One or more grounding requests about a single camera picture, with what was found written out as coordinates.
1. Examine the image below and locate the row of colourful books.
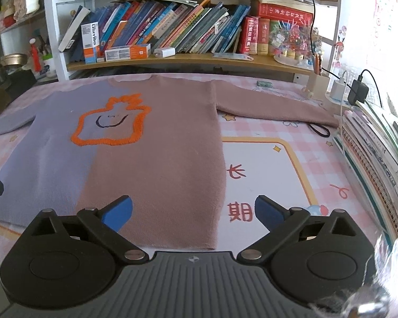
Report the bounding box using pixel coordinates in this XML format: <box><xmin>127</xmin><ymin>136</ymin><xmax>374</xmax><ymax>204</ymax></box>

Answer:
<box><xmin>58</xmin><ymin>0</ymin><xmax>253</xmax><ymax>63</ymax></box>

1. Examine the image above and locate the black cable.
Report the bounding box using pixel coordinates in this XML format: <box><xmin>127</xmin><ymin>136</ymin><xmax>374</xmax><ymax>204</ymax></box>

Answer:
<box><xmin>307</xmin><ymin>0</ymin><xmax>339</xmax><ymax>81</ymax></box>

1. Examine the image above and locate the white jar green lid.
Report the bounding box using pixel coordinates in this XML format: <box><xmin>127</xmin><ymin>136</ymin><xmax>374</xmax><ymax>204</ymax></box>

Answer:
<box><xmin>41</xmin><ymin>54</ymin><xmax>59</xmax><ymax>80</ymax></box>

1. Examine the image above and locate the stack of notebooks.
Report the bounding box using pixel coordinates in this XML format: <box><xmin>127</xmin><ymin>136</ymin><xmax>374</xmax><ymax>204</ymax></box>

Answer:
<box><xmin>332</xmin><ymin>101</ymin><xmax>398</xmax><ymax>241</ymax></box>

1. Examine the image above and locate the white fluffy cloth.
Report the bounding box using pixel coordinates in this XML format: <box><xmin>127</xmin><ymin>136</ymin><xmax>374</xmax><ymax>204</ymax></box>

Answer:
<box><xmin>347</xmin><ymin>232</ymin><xmax>398</xmax><ymax>318</ymax></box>

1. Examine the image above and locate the red upright book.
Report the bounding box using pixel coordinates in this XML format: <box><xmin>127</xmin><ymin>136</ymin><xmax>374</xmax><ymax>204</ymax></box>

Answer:
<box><xmin>240</xmin><ymin>16</ymin><xmax>259</xmax><ymax>55</ymax></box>

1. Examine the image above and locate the white side shelf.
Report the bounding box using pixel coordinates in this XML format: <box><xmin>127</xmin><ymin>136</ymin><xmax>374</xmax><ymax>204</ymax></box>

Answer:
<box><xmin>0</xmin><ymin>7</ymin><xmax>59</xmax><ymax>84</ymax></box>

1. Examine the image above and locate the pink checked printed table mat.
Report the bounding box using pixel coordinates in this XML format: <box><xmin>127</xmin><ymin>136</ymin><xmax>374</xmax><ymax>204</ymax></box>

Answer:
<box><xmin>0</xmin><ymin>73</ymin><xmax>397</xmax><ymax>272</ymax></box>

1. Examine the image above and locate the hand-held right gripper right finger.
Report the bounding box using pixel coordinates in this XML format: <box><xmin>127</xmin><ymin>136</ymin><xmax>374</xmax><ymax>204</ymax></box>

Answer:
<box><xmin>236</xmin><ymin>195</ymin><xmax>364</xmax><ymax>262</ymax></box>

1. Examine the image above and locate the gold metal bowl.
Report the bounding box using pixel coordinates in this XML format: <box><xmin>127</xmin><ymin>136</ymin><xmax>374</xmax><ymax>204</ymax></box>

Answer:
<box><xmin>0</xmin><ymin>53</ymin><xmax>29</xmax><ymax>69</ymax></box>

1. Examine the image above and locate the white wall charger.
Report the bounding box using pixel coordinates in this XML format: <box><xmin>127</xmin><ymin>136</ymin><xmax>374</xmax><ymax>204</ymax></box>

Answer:
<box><xmin>328</xmin><ymin>71</ymin><xmax>351</xmax><ymax>102</ymax></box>

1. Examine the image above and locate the thick red dictionary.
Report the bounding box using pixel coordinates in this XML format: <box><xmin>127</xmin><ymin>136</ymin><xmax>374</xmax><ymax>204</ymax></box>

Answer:
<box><xmin>259</xmin><ymin>2</ymin><xmax>314</xmax><ymax>25</ymax></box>

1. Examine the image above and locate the black bag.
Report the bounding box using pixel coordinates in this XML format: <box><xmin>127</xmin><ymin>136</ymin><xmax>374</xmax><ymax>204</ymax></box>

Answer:
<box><xmin>0</xmin><ymin>69</ymin><xmax>38</xmax><ymax>123</ymax></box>

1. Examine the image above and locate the white and wooden bookshelf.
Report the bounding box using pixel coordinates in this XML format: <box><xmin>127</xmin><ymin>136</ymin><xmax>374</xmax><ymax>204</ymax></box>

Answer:
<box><xmin>43</xmin><ymin>0</ymin><xmax>344</xmax><ymax>83</ymax></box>

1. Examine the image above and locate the black power adapter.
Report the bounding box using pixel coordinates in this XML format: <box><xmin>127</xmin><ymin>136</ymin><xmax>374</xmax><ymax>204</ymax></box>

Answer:
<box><xmin>348</xmin><ymin>79</ymin><xmax>369</xmax><ymax>105</ymax></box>

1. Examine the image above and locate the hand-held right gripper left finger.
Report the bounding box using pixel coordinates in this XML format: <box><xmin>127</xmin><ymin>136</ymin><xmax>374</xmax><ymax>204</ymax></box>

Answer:
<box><xmin>27</xmin><ymin>195</ymin><xmax>150</xmax><ymax>262</ymax></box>

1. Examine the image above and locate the orange and white toothpaste box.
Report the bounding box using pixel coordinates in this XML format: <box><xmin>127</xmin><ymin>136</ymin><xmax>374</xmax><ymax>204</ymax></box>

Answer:
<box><xmin>104</xmin><ymin>43</ymin><xmax>152</xmax><ymax>62</ymax></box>

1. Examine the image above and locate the black hair tie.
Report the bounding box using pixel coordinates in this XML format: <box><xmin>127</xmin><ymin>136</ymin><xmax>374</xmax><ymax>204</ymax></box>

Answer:
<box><xmin>307</xmin><ymin>122</ymin><xmax>332</xmax><ymax>138</ymax></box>

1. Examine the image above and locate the purple and pink sweater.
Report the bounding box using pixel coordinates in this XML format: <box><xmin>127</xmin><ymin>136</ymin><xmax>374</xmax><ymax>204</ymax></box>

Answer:
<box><xmin>0</xmin><ymin>74</ymin><xmax>339</xmax><ymax>250</ymax></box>

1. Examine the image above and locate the beige pencil holder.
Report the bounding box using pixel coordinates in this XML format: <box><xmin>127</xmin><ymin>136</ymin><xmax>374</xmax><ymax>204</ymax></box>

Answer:
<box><xmin>306</xmin><ymin>53</ymin><xmax>331</xmax><ymax>102</ymax></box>

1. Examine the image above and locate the colourful flower decoration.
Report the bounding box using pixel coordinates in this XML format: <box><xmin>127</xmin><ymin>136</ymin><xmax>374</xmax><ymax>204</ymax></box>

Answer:
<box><xmin>269</xmin><ymin>20</ymin><xmax>319</xmax><ymax>67</ymax></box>

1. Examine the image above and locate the white blue orange upright box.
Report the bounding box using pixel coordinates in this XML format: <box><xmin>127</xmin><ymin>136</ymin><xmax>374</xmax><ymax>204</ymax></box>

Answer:
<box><xmin>81</xmin><ymin>23</ymin><xmax>102</xmax><ymax>64</ymax></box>

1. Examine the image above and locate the blue face mask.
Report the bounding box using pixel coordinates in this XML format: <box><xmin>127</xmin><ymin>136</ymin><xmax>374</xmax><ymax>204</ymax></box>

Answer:
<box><xmin>212</xmin><ymin>52</ymin><xmax>254</xmax><ymax>62</ymax></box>

